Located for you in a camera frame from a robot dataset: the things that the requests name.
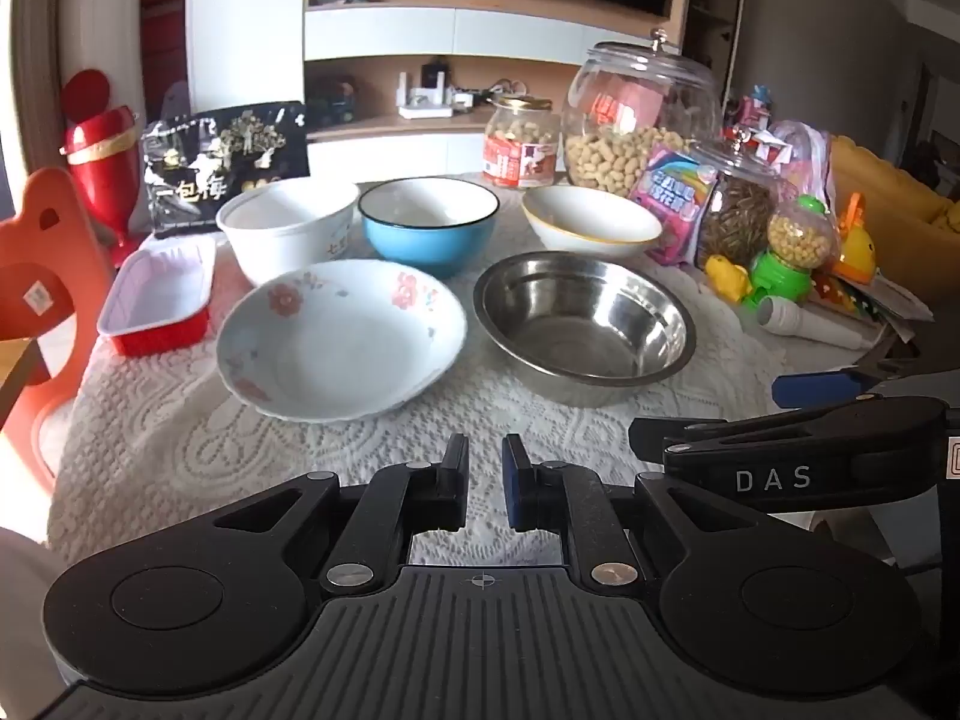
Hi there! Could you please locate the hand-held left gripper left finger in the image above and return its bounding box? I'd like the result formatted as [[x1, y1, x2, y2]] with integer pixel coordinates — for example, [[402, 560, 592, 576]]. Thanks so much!
[[214, 433, 470, 592]]

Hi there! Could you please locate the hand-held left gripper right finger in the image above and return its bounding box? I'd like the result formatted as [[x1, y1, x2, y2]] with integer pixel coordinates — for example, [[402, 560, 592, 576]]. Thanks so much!
[[501, 433, 758, 590]]

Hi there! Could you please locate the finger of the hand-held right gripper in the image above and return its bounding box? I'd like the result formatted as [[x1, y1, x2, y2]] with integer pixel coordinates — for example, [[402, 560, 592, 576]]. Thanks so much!
[[628, 396, 950, 497], [771, 349, 923, 407]]

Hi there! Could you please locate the stainless steel bowl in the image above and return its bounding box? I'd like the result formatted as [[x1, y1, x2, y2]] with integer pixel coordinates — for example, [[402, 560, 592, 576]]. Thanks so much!
[[472, 251, 689, 407]]

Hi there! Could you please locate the white floral plate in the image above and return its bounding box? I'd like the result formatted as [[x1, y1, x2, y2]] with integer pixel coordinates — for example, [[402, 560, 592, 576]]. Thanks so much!
[[216, 259, 469, 422]]

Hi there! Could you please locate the blue enamel bowl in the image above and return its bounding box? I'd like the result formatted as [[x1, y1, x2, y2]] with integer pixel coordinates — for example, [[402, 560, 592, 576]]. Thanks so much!
[[357, 177, 501, 280]]

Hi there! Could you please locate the white bowl with yellow rim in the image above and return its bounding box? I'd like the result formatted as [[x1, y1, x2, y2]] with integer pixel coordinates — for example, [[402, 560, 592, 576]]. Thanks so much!
[[521, 186, 664, 260]]

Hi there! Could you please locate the white ceramic bowl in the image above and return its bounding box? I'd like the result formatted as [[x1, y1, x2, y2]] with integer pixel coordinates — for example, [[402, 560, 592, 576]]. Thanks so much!
[[216, 178, 361, 287]]

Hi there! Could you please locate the red rectangular plastic tray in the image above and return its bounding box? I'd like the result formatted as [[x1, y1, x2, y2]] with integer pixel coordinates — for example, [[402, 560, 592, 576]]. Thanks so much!
[[97, 240, 217, 358]]

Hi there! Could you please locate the white handheld fan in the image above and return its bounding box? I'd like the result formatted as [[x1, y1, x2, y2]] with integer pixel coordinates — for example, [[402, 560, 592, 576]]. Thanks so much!
[[756, 295, 875, 350]]

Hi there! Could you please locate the colourful booklet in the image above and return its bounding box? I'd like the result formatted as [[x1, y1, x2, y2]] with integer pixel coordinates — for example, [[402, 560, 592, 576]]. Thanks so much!
[[814, 274, 931, 331]]

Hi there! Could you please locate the small yellow duck toy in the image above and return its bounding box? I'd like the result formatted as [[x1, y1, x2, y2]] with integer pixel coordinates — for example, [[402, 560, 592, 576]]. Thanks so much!
[[705, 255, 753, 305]]

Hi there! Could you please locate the green gumball dispenser toy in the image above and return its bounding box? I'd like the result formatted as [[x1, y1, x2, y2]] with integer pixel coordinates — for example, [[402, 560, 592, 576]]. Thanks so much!
[[742, 195, 837, 308]]

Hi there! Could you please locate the orange yellow duck toy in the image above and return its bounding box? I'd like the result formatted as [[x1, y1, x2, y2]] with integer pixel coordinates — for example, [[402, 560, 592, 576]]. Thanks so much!
[[831, 191, 878, 286]]

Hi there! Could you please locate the glass sunflower seed jar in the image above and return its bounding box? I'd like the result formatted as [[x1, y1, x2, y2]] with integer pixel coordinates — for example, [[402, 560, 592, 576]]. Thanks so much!
[[690, 141, 800, 271]]

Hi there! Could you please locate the yellow sofa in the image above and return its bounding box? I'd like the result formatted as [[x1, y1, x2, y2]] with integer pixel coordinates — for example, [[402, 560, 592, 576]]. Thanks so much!
[[829, 135, 960, 263]]

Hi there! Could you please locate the white lace tablecloth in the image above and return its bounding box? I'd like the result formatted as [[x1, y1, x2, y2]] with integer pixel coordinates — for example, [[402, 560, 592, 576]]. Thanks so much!
[[46, 180, 901, 571]]

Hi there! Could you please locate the pink plastic bag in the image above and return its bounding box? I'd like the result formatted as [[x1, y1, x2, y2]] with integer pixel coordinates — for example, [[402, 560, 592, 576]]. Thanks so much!
[[765, 120, 833, 203]]

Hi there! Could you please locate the pink marshmallow bag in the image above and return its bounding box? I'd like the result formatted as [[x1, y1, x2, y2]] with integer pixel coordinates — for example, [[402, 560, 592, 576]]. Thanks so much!
[[628, 142, 721, 265]]

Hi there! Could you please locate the red white snack packet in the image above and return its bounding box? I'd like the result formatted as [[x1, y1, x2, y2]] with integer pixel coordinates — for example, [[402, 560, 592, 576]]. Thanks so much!
[[724, 127, 785, 166]]

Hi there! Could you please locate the red blue toy robot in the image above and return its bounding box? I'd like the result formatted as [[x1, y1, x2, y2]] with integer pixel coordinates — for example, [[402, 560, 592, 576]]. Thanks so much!
[[724, 84, 781, 132]]

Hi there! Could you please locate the large glass peanut jar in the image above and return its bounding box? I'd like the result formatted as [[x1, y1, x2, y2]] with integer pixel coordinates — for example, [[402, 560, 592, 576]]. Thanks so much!
[[562, 28, 721, 200]]

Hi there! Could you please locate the small peanut jar gold lid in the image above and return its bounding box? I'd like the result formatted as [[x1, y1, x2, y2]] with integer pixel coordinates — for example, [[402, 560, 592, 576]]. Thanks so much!
[[482, 94, 562, 190]]

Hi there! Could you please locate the white router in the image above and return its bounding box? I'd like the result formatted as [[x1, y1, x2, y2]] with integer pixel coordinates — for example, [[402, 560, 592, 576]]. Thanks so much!
[[397, 71, 455, 119]]

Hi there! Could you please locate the toy truck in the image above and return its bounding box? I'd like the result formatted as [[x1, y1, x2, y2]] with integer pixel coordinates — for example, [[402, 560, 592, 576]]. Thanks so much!
[[307, 79, 357, 128]]

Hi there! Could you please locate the black snack bag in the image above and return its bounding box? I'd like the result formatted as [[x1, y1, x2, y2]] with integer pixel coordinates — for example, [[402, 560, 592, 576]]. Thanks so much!
[[141, 101, 310, 237]]

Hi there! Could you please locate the orange bear-shaped chair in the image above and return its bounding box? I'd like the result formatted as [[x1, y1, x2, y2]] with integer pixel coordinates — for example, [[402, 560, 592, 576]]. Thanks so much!
[[0, 167, 117, 496]]

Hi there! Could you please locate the brown wooden table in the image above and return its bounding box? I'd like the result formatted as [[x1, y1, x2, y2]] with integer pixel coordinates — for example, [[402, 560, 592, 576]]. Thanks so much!
[[0, 337, 50, 421]]

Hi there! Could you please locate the red gourd-shaped container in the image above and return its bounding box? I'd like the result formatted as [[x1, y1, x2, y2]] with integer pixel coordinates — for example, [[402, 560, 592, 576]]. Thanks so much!
[[60, 69, 142, 269]]

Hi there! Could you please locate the red panelled door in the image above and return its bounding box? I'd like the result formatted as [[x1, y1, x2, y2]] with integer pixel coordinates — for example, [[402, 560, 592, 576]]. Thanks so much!
[[141, 0, 188, 102]]

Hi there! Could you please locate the white wooden wall cabinet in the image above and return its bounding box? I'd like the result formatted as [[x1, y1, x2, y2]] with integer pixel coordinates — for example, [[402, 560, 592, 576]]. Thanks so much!
[[187, 0, 751, 185]]

